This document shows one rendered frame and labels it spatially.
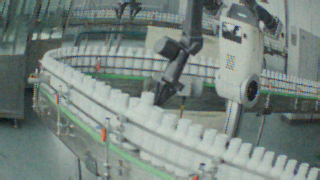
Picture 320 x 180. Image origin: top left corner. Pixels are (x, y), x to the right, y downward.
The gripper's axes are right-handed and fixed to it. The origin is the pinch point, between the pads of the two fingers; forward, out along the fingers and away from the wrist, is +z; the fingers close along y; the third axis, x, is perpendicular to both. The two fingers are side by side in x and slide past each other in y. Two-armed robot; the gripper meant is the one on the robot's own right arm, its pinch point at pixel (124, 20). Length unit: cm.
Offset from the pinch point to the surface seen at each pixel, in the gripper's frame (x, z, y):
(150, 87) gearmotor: -73, 44, -74
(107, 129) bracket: 41, 32, 26
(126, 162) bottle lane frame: 45, 43, 21
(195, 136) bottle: 69, 25, 16
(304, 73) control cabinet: -220, 42, -539
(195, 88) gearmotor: -63, 42, -98
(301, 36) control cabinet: -226, -30, -522
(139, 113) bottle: 46, 25, 18
